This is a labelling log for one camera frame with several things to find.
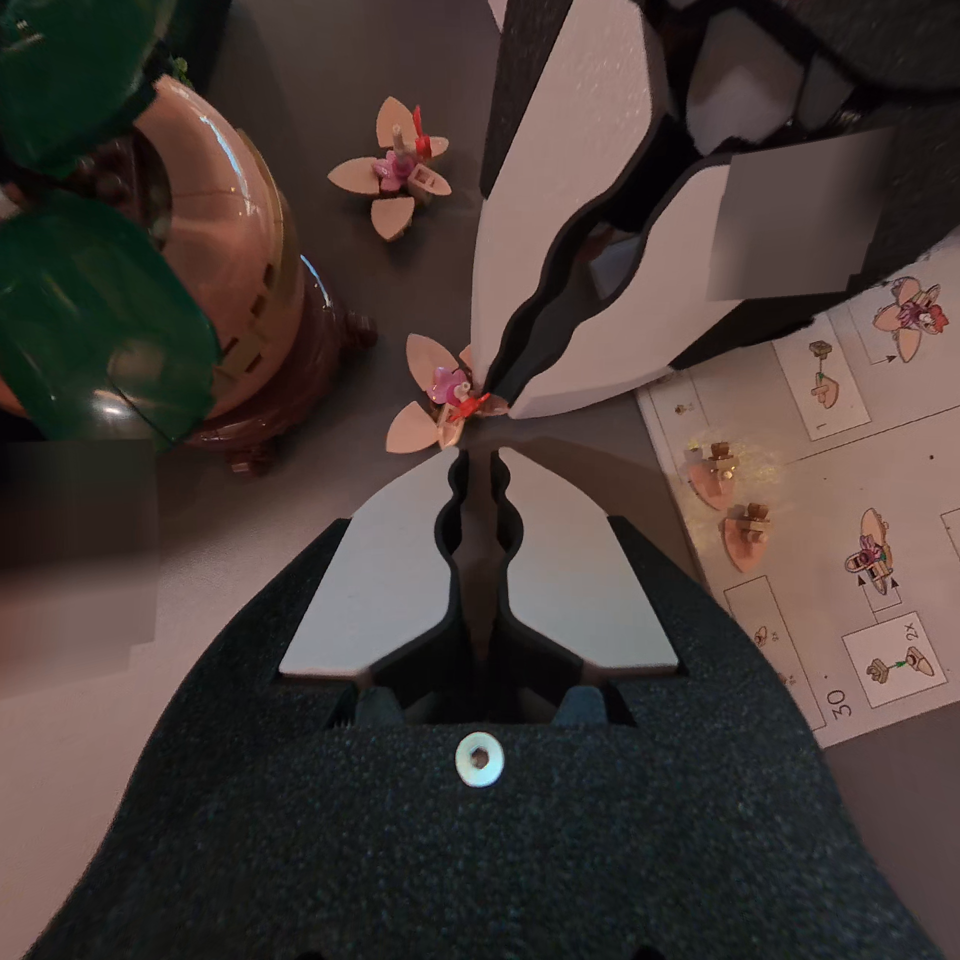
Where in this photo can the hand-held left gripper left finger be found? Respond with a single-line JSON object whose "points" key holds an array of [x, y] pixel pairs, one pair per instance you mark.
{"points": [[367, 585]]}

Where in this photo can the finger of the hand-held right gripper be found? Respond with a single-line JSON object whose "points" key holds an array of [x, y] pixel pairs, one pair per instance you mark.
{"points": [[555, 150], [637, 337]]}

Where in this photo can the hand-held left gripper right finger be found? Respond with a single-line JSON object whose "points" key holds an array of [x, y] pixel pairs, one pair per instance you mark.
{"points": [[592, 585]]}

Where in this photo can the pink brick flower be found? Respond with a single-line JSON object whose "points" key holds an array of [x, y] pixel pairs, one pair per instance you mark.
{"points": [[390, 169], [450, 382]]}

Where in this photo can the pink petal brick piece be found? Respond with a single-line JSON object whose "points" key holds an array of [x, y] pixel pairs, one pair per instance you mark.
{"points": [[746, 540], [712, 480]]}

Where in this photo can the white instruction booklet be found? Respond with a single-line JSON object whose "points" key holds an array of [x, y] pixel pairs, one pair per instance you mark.
{"points": [[825, 525]]}

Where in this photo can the brick potted plant model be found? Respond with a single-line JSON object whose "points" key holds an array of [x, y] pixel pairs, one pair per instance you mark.
{"points": [[225, 247]]}

